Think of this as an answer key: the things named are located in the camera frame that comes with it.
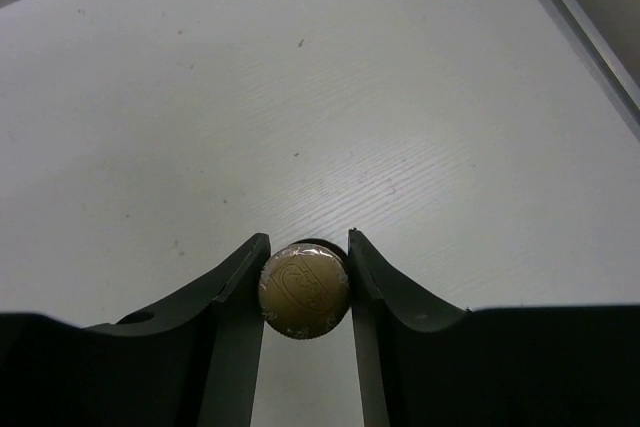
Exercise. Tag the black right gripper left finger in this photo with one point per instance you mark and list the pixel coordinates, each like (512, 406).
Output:
(189, 359)

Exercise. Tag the tall yellow oil bottle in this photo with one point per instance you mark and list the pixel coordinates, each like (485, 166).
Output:
(304, 289)

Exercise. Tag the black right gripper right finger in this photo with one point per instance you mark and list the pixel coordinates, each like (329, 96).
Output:
(425, 362)

